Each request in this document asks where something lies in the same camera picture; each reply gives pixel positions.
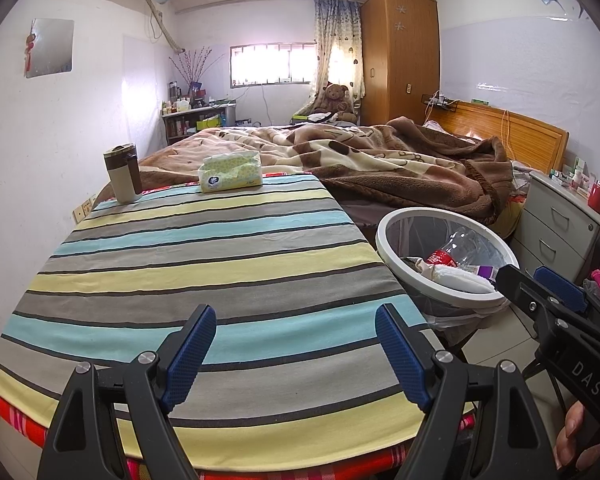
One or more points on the cluttered white shelf unit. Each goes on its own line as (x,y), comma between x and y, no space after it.
(180,125)

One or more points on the bare flower branches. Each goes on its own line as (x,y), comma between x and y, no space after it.
(195,65)

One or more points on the brown beige thermal mug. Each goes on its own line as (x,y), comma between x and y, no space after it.
(122,180)

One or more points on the purple box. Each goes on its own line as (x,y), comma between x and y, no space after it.
(487,272)

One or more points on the person's right hand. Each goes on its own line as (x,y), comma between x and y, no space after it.
(572,430)

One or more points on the green yellow tissue pack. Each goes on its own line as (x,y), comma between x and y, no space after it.
(230,172)

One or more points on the striped cloth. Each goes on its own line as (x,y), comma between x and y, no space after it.
(205,260)

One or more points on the silver wall mirror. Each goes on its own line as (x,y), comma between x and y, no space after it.
(52,47)

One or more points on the patterned curtain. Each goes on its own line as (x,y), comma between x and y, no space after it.
(337,35)

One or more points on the red knot ornament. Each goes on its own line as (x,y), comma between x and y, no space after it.
(30,45)

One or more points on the brown teddy bear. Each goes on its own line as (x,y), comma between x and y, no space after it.
(335,100)

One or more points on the clear bottle red label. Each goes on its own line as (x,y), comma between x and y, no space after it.
(440,258)

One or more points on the brown patterned blanket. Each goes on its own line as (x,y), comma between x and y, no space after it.
(380,170)

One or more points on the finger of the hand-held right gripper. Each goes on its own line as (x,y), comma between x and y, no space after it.
(525,292)
(560,285)

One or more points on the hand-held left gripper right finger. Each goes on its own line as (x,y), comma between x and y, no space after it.
(402,355)

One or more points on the red plaid cloth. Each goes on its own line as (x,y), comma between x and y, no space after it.
(20,420)

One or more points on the small green box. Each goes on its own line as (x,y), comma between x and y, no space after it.
(481,101)

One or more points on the wooden headboard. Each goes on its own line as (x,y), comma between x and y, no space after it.
(520,135)

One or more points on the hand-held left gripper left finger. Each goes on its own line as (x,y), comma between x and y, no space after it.
(190,355)

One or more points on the grey bedside cabinet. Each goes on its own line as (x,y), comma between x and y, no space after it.
(555,230)

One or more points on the cluster of medicine boxes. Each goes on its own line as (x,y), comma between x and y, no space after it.
(577,170)

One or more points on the beige wall socket strip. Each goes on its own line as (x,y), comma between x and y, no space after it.
(85,210)

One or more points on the white round trash bin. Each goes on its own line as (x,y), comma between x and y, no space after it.
(399,269)

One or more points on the red candle jar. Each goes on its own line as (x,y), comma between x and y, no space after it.
(597,196)

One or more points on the wooden wardrobe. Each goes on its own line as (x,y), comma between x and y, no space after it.
(400,60)

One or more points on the barred window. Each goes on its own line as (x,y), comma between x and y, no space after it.
(272,62)

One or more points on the air conditioner pipe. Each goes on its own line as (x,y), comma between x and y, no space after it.
(167,35)

